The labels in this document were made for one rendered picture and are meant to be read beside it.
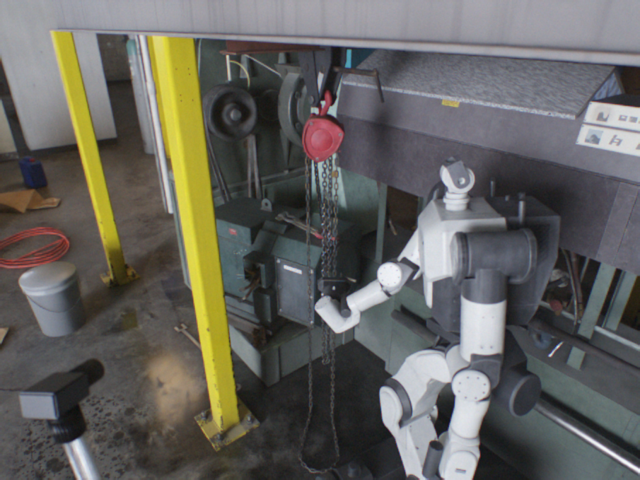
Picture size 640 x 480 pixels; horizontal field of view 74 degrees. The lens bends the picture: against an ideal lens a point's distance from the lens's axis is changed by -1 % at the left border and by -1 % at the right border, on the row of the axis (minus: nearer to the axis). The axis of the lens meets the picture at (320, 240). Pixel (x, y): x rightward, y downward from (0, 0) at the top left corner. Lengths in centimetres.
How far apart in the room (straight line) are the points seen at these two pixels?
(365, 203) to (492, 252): 167
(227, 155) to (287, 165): 44
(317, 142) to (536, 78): 78
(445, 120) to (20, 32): 628
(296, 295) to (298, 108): 107
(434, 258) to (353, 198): 145
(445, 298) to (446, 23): 64
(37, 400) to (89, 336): 250
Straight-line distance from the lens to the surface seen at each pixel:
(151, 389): 255
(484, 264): 89
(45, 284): 295
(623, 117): 158
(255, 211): 219
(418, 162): 193
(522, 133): 168
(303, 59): 160
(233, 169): 263
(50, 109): 742
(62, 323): 308
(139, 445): 232
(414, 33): 73
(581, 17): 61
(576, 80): 169
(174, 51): 147
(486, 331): 96
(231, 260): 219
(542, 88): 167
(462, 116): 180
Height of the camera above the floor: 173
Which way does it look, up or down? 27 degrees down
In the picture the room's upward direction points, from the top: straight up
